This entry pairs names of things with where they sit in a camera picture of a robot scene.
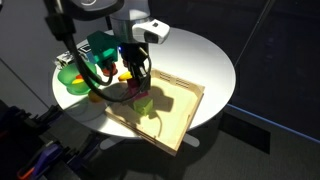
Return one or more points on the golden yellow toy citrus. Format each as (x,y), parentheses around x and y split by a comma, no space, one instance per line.
(95,97)

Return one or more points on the yellow toy banana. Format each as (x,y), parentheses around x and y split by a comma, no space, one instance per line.
(125,77)

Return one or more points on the yellow toy lemon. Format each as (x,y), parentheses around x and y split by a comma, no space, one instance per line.
(77,81)

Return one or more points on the lime green dice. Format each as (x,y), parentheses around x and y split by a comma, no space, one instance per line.
(144,106)

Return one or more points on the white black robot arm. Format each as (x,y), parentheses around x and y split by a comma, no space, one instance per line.
(130,23)

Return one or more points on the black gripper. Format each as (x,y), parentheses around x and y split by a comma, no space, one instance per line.
(135,56)

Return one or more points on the black clamp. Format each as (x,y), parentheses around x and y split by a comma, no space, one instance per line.
(48,115)

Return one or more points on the small red toy fruit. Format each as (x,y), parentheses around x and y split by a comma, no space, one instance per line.
(79,76)

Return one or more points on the black white zebra dice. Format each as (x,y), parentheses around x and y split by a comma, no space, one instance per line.
(65,60)

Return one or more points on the wooden tray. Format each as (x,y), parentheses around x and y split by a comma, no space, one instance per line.
(176,113)

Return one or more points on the red toy tomato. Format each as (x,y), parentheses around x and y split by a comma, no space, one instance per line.
(109,70)

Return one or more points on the blue dice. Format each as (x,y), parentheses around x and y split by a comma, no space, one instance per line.
(84,53)

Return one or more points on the teal camera mount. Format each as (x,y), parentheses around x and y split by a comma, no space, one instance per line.
(101,48)

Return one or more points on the green plastic bowl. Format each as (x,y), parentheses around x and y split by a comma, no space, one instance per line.
(68,78)

